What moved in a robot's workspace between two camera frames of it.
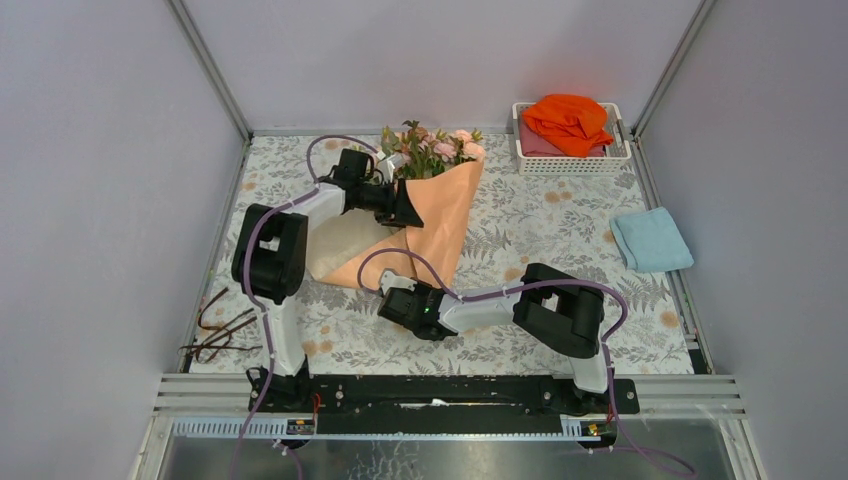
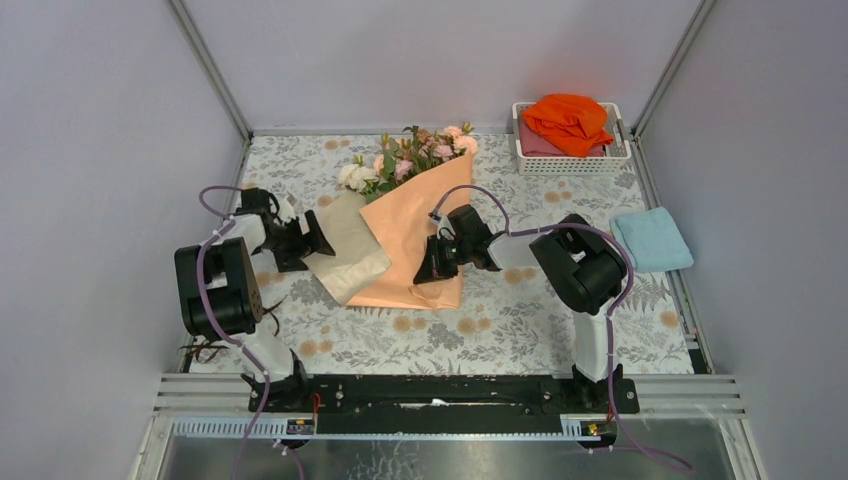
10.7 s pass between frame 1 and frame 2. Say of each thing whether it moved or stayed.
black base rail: stayed
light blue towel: stayed
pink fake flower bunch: moved
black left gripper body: moved
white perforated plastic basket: stayed
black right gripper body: moved
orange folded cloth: stayed
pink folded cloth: stayed
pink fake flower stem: moved
